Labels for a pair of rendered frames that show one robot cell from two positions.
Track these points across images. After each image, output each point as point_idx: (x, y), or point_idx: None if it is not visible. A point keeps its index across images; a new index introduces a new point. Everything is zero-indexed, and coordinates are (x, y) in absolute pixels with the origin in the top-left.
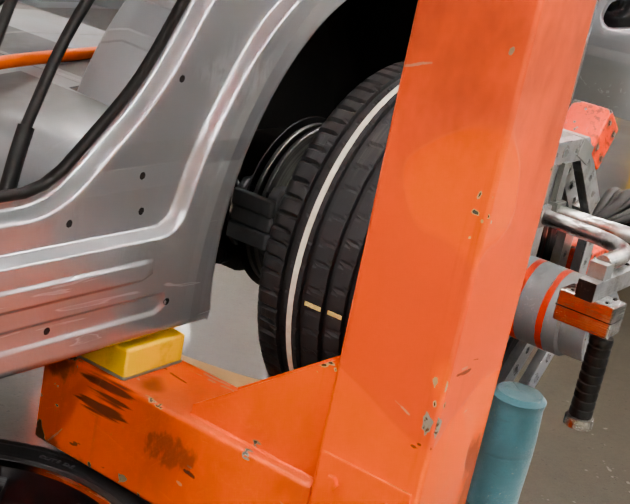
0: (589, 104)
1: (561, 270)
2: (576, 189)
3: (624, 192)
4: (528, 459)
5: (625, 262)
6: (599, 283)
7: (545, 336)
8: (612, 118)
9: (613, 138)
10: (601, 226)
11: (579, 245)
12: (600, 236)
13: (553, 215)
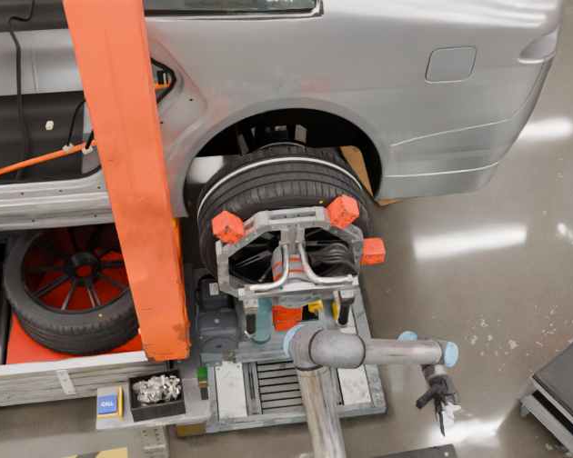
0: (342, 201)
1: (290, 268)
2: (350, 228)
3: (331, 249)
4: (260, 328)
5: (267, 290)
6: (241, 295)
7: None
8: (346, 213)
9: (355, 218)
10: (301, 262)
11: (351, 250)
12: (282, 270)
13: (282, 249)
